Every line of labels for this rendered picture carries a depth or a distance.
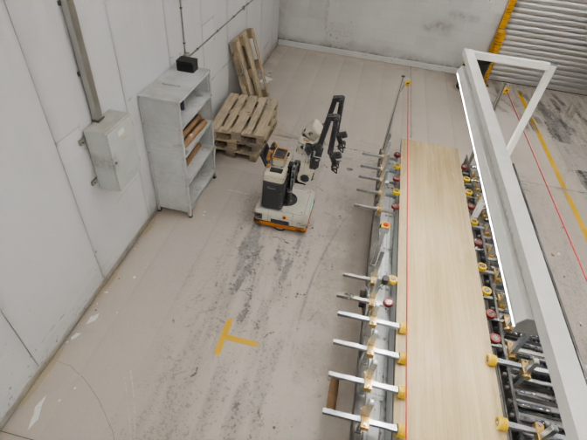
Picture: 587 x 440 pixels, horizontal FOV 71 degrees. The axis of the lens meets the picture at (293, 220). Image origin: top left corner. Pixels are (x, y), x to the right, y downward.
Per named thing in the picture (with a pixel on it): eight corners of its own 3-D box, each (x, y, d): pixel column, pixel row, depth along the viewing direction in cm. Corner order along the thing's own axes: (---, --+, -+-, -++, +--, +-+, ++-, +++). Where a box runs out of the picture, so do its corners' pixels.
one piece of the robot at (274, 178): (259, 215, 500) (262, 158, 444) (271, 189, 540) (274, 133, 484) (286, 220, 496) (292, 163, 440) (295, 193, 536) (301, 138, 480)
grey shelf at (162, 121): (157, 210, 514) (136, 95, 410) (186, 171, 580) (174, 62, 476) (191, 217, 510) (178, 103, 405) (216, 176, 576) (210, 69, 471)
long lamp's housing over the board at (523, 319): (511, 330, 148) (521, 318, 142) (455, 74, 324) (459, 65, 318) (545, 338, 146) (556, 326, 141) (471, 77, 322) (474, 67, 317)
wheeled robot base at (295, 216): (252, 223, 506) (252, 209, 489) (265, 193, 553) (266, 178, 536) (305, 235, 500) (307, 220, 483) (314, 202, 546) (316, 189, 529)
